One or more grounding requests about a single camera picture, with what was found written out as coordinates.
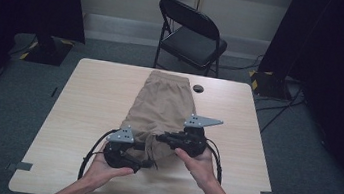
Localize black folding chair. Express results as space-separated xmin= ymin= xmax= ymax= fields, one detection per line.
xmin=150 ymin=0 xmax=233 ymax=79

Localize black curtain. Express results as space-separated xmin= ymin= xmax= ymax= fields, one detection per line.
xmin=0 ymin=0 xmax=92 ymax=132
xmin=241 ymin=0 xmax=344 ymax=194

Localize person's left hand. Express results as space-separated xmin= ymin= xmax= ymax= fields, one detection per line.
xmin=81 ymin=147 xmax=137 ymax=194

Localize khaki shorts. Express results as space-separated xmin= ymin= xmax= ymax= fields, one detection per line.
xmin=115 ymin=66 xmax=202 ymax=174

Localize person's right hand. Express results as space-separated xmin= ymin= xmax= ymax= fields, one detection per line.
xmin=170 ymin=144 xmax=221 ymax=192

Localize black floor cables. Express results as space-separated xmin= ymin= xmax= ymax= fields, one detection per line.
xmin=251 ymin=82 xmax=307 ymax=139

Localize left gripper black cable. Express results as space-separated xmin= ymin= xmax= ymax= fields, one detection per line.
xmin=76 ymin=124 xmax=120 ymax=185

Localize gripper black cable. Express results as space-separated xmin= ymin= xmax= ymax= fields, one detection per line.
xmin=76 ymin=124 xmax=120 ymax=185
xmin=199 ymin=138 xmax=228 ymax=186

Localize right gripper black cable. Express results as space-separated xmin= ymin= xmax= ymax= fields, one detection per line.
xmin=199 ymin=138 xmax=228 ymax=186

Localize black table grommet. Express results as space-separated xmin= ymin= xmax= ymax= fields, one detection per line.
xmin=192 ymin=84 xmax=206 ymax=95

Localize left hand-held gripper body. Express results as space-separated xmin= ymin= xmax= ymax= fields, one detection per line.
xmin=99 ymin=122 xmax=149 ymax=174

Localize black stand base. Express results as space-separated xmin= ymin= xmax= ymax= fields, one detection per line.
xmin=22 ymin=33 xmax=77 ymax=69
xmin=245 ymin=68 xmax=296 ymax=102

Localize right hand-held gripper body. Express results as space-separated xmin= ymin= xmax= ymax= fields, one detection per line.
xmin=166 ymin=110 xmax=225 ymax=162

